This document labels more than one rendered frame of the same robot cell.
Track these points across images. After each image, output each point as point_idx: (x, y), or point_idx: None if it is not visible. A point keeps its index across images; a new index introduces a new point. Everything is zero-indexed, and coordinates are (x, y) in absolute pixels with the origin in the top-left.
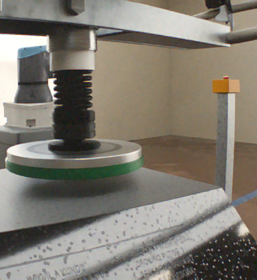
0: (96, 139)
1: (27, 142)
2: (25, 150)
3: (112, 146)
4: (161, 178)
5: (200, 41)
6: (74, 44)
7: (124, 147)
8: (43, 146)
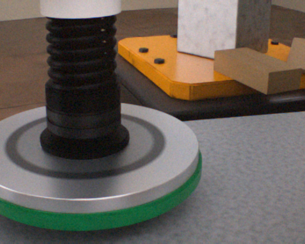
0: (4, 176)
1: (159, 182)
2: (167, 136)
3: (28, 132)
4: None
5: None
6: None
7: (16, 126)
8: (132, 152)
